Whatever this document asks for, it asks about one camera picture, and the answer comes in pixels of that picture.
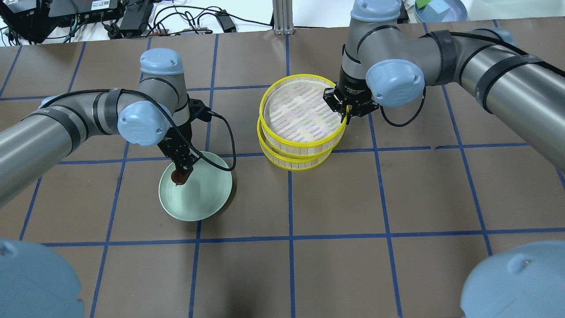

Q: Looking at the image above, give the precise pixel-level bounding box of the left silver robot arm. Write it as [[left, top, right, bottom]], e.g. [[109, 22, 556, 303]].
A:
[[0, 48, 211, 318]]

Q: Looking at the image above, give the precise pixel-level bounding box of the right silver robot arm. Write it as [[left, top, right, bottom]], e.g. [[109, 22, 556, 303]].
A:
[[323, 0, 565, 318]]

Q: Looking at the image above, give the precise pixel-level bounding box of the yellow steamer layer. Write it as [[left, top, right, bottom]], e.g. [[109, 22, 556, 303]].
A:
[[257, 127, 332, 171], [259, 74, 346, 158]]

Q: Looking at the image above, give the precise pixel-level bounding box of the aluminium frame post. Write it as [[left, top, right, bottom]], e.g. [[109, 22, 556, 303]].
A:
[[272, 0, 294, 35]]

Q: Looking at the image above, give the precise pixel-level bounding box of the brown steamed bun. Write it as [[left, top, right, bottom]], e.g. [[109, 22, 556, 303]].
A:
[[171, 167, 194, 186]]

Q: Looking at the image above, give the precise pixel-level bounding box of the light green plate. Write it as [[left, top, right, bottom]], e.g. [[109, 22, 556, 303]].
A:
[[158, 159, 233, 222]]

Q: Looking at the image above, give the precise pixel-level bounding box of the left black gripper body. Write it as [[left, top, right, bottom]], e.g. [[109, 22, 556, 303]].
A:
[[157, 99, 205, 169]]

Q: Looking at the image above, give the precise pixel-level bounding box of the blue bowl with blocks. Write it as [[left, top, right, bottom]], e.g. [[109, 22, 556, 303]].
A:
[[414, 0, 468, 23]]

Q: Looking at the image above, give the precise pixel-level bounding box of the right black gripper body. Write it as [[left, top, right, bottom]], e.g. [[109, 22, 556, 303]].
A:
[[323, 67, 380, 117]]

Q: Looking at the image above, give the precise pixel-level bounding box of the black power adapter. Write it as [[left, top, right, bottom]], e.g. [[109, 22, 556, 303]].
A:
[[214, 10, 237, 34]]

